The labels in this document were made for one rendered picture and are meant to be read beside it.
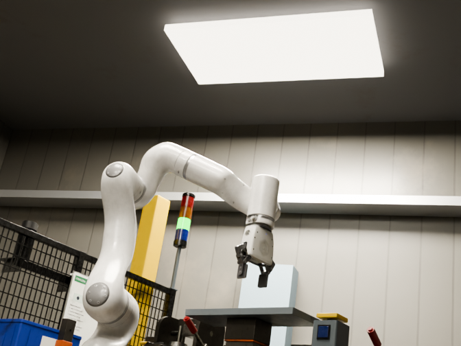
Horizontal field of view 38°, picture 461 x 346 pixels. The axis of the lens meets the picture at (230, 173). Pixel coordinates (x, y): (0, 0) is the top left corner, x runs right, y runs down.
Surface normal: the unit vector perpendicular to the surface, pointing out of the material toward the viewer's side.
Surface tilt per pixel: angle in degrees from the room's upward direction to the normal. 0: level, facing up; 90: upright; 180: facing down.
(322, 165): 90
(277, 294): 90
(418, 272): 90
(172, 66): 180
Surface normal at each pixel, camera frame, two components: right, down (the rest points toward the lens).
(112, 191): -0.22, 0.22
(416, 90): -0.15, 0.91
